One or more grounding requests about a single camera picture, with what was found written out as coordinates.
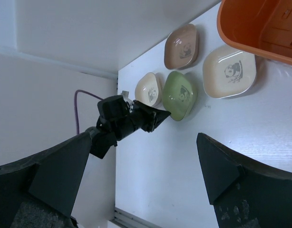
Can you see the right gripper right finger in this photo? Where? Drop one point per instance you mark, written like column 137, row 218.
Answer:
column 245, row 193

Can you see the green square plate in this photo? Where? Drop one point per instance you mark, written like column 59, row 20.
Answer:
column 179, row 95

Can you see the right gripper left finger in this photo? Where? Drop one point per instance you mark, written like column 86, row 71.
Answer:
column 39, row 191

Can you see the aluminium rail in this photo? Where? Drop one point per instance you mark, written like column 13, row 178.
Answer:
column 127, row 220

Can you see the brown square plate rear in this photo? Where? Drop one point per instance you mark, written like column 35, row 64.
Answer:
column 181, row 47

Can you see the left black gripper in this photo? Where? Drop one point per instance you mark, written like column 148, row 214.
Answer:
column 114, row 117

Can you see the cream square plate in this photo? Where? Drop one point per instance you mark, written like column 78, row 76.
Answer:
column 149, row 90
column 228, row 72

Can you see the orange plastic bin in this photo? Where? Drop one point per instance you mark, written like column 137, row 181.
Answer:
column 260, row 27

